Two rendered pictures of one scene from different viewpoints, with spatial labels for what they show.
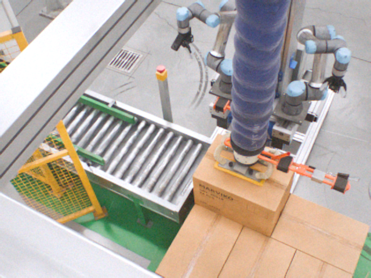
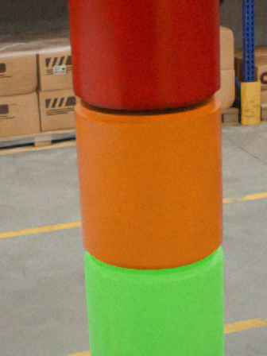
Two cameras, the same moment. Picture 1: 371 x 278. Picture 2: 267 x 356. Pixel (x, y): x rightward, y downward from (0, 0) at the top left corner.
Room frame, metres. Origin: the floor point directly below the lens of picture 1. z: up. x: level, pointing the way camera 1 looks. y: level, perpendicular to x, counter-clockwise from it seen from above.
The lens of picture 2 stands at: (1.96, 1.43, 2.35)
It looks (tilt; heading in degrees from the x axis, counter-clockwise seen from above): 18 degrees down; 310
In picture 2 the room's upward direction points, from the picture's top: 2 degrees counter-clockwise
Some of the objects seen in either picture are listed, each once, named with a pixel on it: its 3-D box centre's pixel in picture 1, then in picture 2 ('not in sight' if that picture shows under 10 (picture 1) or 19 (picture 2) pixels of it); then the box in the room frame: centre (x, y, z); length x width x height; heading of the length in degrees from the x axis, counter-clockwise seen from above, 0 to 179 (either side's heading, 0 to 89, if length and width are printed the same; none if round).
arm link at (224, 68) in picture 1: (228, 69); not in sight; (2.30, -0.38, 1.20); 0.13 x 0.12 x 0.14; 39
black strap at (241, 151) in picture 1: (248, 138); not in sight; (1.63, -0.40, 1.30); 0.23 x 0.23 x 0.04
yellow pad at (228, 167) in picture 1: (240, 169); not in sight; (1.54, -0.35, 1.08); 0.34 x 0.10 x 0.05; 58
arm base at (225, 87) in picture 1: (228, 81); not in sight; (2.30, -0.38, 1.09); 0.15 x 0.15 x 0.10
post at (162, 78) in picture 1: (166, 111); not in sight; (2.55, 0.11, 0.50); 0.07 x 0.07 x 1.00; 57
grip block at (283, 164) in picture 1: (284, 163); not in sight; (1.49, -0.61, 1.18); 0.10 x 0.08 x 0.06; 148
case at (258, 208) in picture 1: (243, 184); not in sight; (1.61, -0.40, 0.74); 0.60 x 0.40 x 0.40; 57
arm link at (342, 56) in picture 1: (342, 58); not in sight; (1.72, -0.90, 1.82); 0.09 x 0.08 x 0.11; 174
